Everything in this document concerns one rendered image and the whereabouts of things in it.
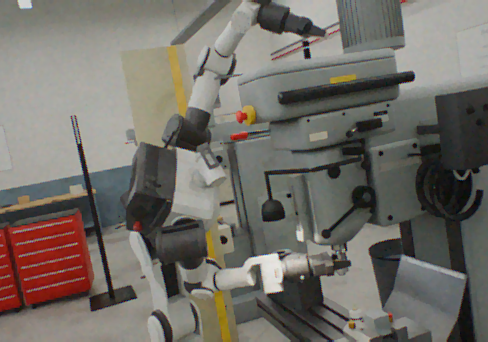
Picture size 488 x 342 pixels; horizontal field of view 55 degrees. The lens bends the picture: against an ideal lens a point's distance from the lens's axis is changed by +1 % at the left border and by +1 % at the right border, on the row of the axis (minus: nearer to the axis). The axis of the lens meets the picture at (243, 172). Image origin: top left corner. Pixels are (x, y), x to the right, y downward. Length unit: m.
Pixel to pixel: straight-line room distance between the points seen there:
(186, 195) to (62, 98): 8.96
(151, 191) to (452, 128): 0.88
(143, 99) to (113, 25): 7.65
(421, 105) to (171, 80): 1.90
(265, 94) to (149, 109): 1.82
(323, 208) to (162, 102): 1.87
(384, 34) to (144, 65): 1.88
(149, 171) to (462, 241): 1.04
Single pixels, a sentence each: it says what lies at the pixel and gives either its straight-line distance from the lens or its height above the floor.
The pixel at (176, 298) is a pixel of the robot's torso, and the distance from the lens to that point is 1.90.
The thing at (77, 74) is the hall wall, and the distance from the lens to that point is 10.44.
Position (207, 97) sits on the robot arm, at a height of 1.85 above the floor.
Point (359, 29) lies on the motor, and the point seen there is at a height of 1.96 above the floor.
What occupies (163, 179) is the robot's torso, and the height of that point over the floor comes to 1.61.
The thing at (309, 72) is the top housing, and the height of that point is 1.85.
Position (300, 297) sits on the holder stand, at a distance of 1.92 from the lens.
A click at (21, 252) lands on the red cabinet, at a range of 5.99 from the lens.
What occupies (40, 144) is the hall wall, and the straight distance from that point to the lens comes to 10.33.
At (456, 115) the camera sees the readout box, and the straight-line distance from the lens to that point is 1.35.
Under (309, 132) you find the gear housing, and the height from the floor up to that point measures 1.68.
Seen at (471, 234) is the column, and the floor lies 1.26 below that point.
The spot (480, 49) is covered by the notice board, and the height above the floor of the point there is 2.08.
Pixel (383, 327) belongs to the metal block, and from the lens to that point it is 1.52.
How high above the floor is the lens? 1.75
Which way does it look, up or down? 6 degrees down
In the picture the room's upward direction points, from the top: 10 degrees counter-clockwise
